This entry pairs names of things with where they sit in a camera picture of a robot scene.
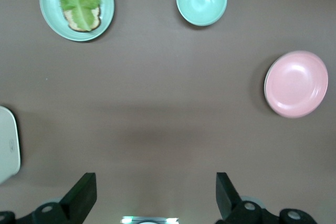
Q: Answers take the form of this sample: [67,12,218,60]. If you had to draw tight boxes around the green plate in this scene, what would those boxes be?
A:
[39,0,116,42]

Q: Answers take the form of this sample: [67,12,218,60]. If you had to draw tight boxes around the beige toaster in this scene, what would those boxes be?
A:
[0,105,22,186]

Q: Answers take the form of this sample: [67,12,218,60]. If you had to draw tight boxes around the toasted bread slice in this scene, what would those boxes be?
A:
[54,0,102,33]

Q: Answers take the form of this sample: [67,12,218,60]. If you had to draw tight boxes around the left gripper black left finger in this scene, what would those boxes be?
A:
[14,172,98,224]

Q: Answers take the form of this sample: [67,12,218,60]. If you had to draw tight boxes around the pink plate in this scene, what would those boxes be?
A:
[264,50,329,119]

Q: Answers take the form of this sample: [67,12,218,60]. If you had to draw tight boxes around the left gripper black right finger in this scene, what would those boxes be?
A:
[215,172,280,224]

